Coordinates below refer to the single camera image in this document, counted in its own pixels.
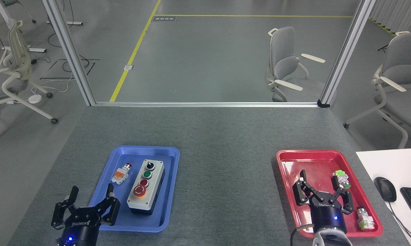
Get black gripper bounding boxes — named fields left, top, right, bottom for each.
left=293, top=170, right=355, bottom=234
left=51, top=183, right=121, bottom=246

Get white floor cable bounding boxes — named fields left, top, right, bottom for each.
left=31, top=77, right=75, bottom=95

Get white desk foot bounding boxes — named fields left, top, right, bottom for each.
left=47, top=20, right=83, bottom=26
left=2, top=47, right=47, bottom=53

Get silver push button green base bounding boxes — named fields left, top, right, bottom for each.
left=356, top=206, right=376, bottom=230

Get silver aluminium frame post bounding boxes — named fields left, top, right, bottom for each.
left=317, top=0, right=377, bottom=108
left=41, top=0, right=96, bottom=106

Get grey control box with buttons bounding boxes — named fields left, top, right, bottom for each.
left=127, top=159, right=165, bottom=216

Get white ribbed curtain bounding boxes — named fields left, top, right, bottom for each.
left=368, top=0, right=411, bottom=33

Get black mouse cable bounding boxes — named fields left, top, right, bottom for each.
left=388, top=202, right=411, bottom=246

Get silver aluminium frame rail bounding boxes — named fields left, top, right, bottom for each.
left=91, top=101, right=324, bottom=108

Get blue plastic tray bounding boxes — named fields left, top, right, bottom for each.
left=83, top=146, right=180, bottom=233

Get red plastic tray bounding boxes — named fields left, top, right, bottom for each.
left=276, top=149, right=384, bottom=238

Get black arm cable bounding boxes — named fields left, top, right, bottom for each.
left=290, top=225, right=315, bottom=246

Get white side desk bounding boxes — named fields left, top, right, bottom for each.
left=355, top=148, right=411, bottom=246

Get grey office chair white armrests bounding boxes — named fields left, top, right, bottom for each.
left=265, top=27, right=326, bottom=102
left=343, top=31, right=411, bottom=149

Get black floor cable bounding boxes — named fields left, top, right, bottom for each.
left=48, top=32, right=101, bottom=74

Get black computer mouse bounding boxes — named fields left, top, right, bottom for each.
left=374, top=177, right=397, bottom=203

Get red push button orange base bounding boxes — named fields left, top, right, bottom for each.
left=110, top=163, right=132, bottom=185

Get white mesh office chair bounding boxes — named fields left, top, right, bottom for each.
left=0, top=19, right=59, bottom=142

